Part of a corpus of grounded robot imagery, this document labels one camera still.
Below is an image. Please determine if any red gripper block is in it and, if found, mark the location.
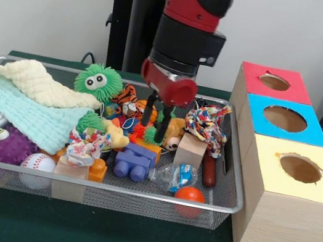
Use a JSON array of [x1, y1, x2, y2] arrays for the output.
[[129, 58, 203, 149]]

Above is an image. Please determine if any brown plush toy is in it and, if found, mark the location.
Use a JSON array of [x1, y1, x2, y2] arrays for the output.
[[161, 117, 188, 153]]

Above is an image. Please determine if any tiger striped toy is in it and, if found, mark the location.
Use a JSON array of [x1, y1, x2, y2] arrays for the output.
[[112, 82, 143, 117]]

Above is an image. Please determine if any yellow duck plush toy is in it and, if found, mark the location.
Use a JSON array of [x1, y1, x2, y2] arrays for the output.
[[99, 119, 133, 152]]

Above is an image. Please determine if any plain wooden cube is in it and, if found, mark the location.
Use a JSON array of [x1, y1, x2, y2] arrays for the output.
[[172, 130, 210, 172]]

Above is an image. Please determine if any purple plastic building block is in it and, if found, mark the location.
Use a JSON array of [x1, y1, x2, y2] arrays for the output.
[[112, 140, 160, 186]]

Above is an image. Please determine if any green spiky ball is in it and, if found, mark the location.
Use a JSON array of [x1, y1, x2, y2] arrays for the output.
[[71, 60, 126, 105]]

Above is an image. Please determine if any cream knitted cloth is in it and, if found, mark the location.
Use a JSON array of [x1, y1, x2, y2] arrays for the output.
[[0, 53, 107, 115]]

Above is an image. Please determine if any mint knitted cloth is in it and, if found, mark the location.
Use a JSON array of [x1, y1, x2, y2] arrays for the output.
[[0, 72, 92, 159]]

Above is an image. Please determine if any clear shallow mesh bin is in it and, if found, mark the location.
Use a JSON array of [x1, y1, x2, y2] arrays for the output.
[[0, 54, 262, 235]]

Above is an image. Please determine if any wooden box with three holes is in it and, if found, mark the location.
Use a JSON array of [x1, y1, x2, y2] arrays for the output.
[[205, 60, 323, 242]]

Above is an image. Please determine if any floral patterned fabric knot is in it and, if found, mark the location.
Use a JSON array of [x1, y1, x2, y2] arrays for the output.
[[63, 125, 114, 172]]

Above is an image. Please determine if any red maraca rattle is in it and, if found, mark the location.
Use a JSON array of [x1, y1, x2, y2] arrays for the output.
[[171, 145, 223, 223]]

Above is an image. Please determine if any dark green tablecloth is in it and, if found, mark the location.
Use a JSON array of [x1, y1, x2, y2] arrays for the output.
[[0, 48, 323, 242]]

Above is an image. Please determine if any white baseball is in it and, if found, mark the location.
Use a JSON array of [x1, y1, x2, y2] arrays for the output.
[[15, 149, 58, 193]]

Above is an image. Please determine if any purple monster toy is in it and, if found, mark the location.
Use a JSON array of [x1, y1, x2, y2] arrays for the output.
[[0, 124, 41, 169]]

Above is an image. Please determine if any multicoloured rope toy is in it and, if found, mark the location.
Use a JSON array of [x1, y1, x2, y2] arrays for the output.
[[179, 98, 234, 162]]

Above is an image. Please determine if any black cable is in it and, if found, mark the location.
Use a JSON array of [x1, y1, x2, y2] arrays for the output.
[[81, 51, 99, 66]]

